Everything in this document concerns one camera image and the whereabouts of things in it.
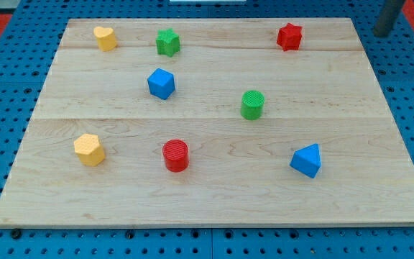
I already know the green cylinder block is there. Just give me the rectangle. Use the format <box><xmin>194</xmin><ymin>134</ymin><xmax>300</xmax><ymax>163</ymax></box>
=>
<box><xmin>240</xmin><ymin>90</ymin><xmax>265</xmax><ymax>120</ymax></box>

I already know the wooden board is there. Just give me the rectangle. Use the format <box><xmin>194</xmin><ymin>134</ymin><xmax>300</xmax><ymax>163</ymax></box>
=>
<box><xmin>0</xmin><ymin>18</ymin><xmax>414</xmax><ymax>229</ymax></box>

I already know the red star block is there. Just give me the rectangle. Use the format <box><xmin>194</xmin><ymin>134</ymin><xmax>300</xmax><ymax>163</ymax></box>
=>
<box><xmin>276</xmin><ymin>23</ymin><xmax>303</xmax><ymax>51</ymax></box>

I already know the red cylinder block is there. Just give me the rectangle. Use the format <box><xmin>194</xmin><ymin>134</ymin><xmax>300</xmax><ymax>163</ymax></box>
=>
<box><xmin>162</xmin><ymin>139</ymin><xmax>189</xmax><ymax>173</ymax></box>

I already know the blue triangle block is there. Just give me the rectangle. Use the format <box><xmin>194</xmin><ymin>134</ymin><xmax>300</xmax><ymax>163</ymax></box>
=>
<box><xmin>290</xmin><ymin>143</ymin><xmax>321</xmax><ymax>178</ymax></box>

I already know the blue cube block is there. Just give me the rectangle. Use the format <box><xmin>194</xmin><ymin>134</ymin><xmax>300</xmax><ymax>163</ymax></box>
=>
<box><xmin>147</xmin><ymin>68</ymin><xmax>175</xmax><ymax>100</ymax></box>

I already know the green star block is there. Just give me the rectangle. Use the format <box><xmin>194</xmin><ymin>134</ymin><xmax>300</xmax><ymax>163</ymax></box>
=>
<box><xmin>156</xmin><ymin>28</ymin><xmax>180</xmax><ymax>57</ymax></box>

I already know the yellow hexagon block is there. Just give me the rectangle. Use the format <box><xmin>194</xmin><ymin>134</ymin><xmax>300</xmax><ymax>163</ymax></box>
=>
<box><xmin>73</xmin><ymin>133</ymin><xmax>106</xmax><ymax>166</ymax></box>

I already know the yellow heart block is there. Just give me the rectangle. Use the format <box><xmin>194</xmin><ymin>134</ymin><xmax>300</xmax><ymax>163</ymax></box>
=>
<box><xmin>93</xmin><ymin>27</ymin><xmax>117</xmax><ymax>52</ymax></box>

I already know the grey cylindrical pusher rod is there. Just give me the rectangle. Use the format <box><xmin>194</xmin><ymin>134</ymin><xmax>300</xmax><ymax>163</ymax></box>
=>
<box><xmin>372</xmin><ymin>0</ymin><xmax>405</xmax><ymax>37</ymax></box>

